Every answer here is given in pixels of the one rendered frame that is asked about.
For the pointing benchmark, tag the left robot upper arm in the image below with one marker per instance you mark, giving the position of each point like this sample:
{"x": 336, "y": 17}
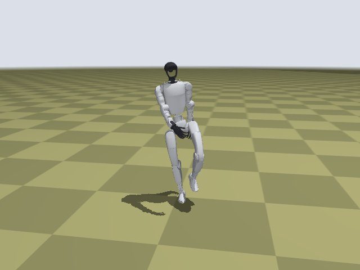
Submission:
{"x": 188, "y": 92}

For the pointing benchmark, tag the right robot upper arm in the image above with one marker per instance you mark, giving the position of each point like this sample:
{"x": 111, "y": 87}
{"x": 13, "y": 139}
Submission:
{"x": 160, "y": 98}

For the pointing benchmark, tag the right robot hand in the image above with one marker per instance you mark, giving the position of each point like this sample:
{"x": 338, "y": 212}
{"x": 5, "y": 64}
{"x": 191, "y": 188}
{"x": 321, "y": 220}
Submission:
{"x": 178, "y": 131}

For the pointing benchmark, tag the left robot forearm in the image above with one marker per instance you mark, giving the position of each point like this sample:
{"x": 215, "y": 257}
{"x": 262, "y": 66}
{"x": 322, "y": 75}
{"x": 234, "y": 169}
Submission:
{"x": 190, "y": 116}

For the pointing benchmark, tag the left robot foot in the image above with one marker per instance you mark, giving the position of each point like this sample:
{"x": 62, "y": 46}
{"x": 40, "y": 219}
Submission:
{"x": 193, "y": 183}

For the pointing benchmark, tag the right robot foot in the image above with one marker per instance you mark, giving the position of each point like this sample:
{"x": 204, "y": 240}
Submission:
{"x": 182, "y": 197}

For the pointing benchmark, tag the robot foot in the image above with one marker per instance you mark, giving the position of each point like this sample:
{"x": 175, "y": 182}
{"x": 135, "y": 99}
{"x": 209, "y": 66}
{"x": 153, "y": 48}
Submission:
{"x": 193, "y": 183}
{"x": 182, "y": 197}

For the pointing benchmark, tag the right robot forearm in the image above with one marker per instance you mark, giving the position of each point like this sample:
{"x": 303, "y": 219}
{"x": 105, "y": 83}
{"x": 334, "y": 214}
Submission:
{"x": 166, "y": 116}

